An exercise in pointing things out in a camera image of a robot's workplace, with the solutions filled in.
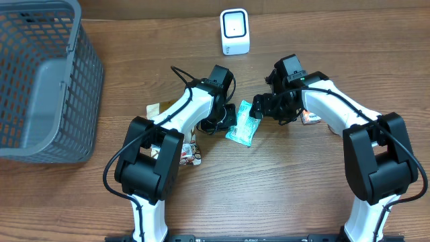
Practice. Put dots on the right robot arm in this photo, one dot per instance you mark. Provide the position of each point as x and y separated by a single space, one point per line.
379 161

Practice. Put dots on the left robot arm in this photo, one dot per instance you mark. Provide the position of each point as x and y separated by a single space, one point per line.
148 163

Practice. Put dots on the green lid jar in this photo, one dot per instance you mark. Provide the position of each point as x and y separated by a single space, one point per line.
333 130

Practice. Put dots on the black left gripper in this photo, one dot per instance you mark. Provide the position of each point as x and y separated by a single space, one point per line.
220 120

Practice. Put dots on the white brown snack bag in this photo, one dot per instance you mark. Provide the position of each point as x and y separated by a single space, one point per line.
190 153

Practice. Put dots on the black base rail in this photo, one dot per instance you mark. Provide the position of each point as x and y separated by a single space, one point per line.
309 238

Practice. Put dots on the grey plastic shopping basket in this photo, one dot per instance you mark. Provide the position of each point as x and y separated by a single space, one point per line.
51 83

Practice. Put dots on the white barcode scanner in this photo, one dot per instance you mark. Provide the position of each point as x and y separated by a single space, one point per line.
235 32

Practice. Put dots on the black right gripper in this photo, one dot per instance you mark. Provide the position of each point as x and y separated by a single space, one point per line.
259 105

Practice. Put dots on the teal wet wipes pack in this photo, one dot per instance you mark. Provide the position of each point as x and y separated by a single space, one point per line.
246 126

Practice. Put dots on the orange tissue pack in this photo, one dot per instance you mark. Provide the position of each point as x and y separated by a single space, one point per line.
309 118

